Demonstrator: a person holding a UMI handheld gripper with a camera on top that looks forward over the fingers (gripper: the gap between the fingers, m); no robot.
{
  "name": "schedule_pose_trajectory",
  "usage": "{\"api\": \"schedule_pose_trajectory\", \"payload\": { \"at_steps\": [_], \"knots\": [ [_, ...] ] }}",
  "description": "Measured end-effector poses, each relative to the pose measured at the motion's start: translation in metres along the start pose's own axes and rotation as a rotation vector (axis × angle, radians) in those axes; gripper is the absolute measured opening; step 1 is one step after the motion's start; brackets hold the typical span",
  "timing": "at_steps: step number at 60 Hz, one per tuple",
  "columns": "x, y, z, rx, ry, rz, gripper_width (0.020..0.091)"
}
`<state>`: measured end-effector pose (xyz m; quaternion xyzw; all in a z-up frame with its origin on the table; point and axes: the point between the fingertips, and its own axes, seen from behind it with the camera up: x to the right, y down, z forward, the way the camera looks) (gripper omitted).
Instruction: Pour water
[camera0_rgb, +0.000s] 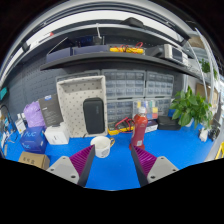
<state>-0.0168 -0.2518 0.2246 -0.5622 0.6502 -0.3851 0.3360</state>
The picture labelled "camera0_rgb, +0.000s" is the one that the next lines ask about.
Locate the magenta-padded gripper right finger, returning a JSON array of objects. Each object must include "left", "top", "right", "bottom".
[{"left": 129, "top": 144, "right": 180, "bottom": 188}]

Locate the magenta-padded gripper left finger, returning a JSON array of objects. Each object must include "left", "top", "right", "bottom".
[{"left": 46, "top": 144, "right": 97, "bottom": 188}]

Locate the red drink bottle white cap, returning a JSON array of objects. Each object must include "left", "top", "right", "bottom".
[{"left": 129, "top": 106, "right": 149, "bottom": 151}]

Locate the brown cardboard box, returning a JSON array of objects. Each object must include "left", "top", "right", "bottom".
[{"left": 18, "top": 150, "right": 51, "bottom": 171}]

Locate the white box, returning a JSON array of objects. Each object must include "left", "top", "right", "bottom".
[{"left": 44, "top": 122, "right": 71, "bottom": 146}]

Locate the white mug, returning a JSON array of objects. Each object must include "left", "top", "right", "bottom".
[{"left": 90, "top": 135, "right": 116, "bottom": 159}]

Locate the blue printed box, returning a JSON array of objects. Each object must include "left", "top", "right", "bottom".
[{"left": 19, "top": 125, "right": 48, "bottom": 155}]

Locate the dark printed flat box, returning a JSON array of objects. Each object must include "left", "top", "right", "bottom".
[{"left": 144, "top": 119, "right": 159, "bottom": 134}]

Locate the black zip case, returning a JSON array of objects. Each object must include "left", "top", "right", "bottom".
[{"left": 157, "top": 115, "right": 182, "bottom": 131}]

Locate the white plug adapter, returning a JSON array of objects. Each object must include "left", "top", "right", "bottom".
[{"left": 199, "top": 128, "right": 210, "bottom": 143}]

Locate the black rectangular pouch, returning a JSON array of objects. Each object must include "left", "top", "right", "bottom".
[{"left": 82, "top": 97, "right": 106, "bottom": 135}]

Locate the dark grey carton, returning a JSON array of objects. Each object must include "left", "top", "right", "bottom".
[{"left": 37, "top": 93, "right": 64, "bottom": 128}]

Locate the yellow multimeter with red leads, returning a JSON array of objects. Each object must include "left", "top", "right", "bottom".
[{"left": 107, "top": 117, "right": 136, "bottom": 136}]

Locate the small white carton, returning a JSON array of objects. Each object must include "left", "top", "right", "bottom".
[{"left": 14, "top": 117, "right": 28, "bottom": 135}]

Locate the purple plastic bag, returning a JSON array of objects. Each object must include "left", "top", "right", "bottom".
[{"left": 22, "top": 100, "right": 46, "bottom": 129}]

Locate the white pegboard tray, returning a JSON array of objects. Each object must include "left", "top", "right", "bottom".
[{"left": 55, "top": 75, "right": 108, "bottom": 139}]

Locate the grey small-parts drawer cabinet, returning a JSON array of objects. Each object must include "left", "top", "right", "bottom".
[
  {"left": 100, "top": 68, "right": 147, "bottom": 100},
  {"left": 106, "top": 99, "right": 135, "bottom": 124},
  {"left": 144, "top": 70, "right": 175, "bottom": 98},
  {"left": 156, "top": 96, "right": 173, "bottom": 117}
]

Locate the clear organizer with colourful parts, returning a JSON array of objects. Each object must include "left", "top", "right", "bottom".
[{"left": 133, "top": 97, "right": 159, "bottom": 120}]

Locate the green potted plant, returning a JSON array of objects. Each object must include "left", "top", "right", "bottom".
[{"left": 169, "top": 85, "right": 214, "bottom": 129}]

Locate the small green shelf plant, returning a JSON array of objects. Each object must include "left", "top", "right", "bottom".
[{"left": 199, "top": 58, "right": 214, "bottom": 74}]

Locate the black wall shelf unit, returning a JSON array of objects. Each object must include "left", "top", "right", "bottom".
[{"left": 39, "top": 23, "right": 201, "bottom": 79}]

